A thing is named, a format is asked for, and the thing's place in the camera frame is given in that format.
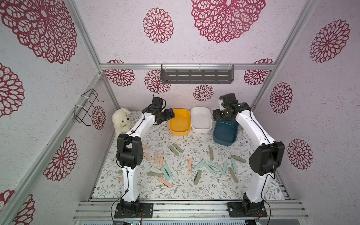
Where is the white plush dog toy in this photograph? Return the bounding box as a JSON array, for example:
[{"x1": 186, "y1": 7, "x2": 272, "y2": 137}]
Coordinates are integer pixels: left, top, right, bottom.
[{"x1": 112, "y1": 108, "x2": 132, "y2": 135}]

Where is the white storage box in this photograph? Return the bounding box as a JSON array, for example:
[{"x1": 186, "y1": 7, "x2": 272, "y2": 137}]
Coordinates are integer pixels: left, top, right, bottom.
[{"x1": 190, "y1": 107, "x2": 212, "y2": 134}]

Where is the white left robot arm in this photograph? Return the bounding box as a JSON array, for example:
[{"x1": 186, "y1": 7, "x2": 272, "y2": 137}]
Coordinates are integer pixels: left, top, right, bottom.
[{"x1": 116, "y1": 97, "x2": 175, "y2": 203}]

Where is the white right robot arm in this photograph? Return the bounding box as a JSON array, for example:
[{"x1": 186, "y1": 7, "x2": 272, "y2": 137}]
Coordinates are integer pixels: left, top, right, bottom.
[{"x1": 213, "y1": 93, "x2": 285, "y2": 203}]

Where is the mint green fruit knife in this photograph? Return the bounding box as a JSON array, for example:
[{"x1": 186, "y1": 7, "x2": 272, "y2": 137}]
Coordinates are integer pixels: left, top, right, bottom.
[
  {"x1": 221, "y1": 162, "x2": 228, "y2": 177},
  {"x1": 208, "y1": 162, "x2": 222, "y2": 171},
  {"x1": 163, "y1": 165, "x2": 173, "y2": 178},
  {"x1": 204, "y1": 163, "x2": 217, "y2": 175},
  {"x1": 161, "y1": 166, "x2": 171, "y2": 181},
  {"x1": 194, "y1": 159, "x2": 206, "y2": 170},
  {"x1": 231, "y1": 158, "x2": 238, "y2": 173}
]

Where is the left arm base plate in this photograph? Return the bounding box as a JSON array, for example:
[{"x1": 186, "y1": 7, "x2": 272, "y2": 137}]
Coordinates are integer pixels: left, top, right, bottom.
[{"x1": 114, "y1": 202, "x2": 154, "y2": 218}]

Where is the olive green fruit knife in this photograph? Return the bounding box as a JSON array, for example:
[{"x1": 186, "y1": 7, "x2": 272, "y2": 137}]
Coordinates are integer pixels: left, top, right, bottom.
[
  {"x1": 232, "y1": 155, "x2": 247, "y2": 163},
  {"x1": 193, "y1": 170, "x2": 202, "y2": 185},
  {"x1": 147, "y1": 172, "x2": 164, "y2": 177},
  {"x1": 228, "y1": 167, "x2": 239, "y2": 183},
  {"x1": 168, "y1": 145, "x2": 180, "y2": 156},
  {"x1": 172, "y1": 143, "x2": 184, "y2": 153},
  {"x1": 208, "y1": 147, "x2": 214, "y2": 161}
]

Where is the black wire wall rack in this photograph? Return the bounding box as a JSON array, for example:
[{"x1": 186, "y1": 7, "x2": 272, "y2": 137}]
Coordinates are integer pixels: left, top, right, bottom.
[{"x1": 74, "y1": 88, "x2": 104, "y2": 127}]

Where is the dark teal storage box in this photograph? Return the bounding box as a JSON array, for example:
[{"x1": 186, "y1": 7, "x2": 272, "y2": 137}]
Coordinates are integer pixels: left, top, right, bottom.
[{"x1": 213, "y1": 120, "x2": 239, "y2": 146}]

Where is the grey wall shelf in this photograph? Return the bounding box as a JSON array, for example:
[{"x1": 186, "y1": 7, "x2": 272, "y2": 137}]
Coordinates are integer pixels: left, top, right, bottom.
[{"x1": 160, "y1": 65, "x2": 234, "y2": 84}]

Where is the yellow storage box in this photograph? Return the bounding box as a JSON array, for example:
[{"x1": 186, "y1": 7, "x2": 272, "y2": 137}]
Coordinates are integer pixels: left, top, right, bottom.
[{"x1": 169, "y1": 109, "x2": 191, "y2": 136}]

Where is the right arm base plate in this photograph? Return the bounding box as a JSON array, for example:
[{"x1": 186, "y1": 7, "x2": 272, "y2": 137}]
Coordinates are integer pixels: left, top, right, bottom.
[{"x1": 227, "y1": 200, "x2": 268, "y2": 218}]

